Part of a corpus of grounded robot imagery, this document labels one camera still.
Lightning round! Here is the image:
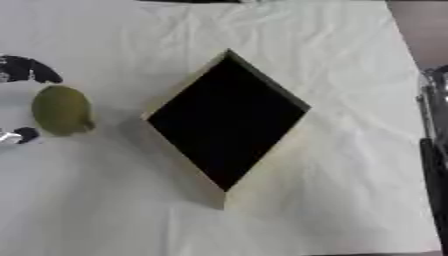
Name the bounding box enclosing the black tripod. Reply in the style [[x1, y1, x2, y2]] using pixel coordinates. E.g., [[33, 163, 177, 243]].
[[414, 65, 448, 256]]

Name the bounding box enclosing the tan cardboard box black inside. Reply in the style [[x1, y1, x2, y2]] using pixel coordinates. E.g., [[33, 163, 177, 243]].
[[140, 48, 314, 211]]

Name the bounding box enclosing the green toy lemon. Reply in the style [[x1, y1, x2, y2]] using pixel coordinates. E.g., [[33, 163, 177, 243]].
[[29, 84, 98, 137]]

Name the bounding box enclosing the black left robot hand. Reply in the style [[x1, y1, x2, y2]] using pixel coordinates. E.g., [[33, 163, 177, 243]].
[[0, 54, 65, 145]]

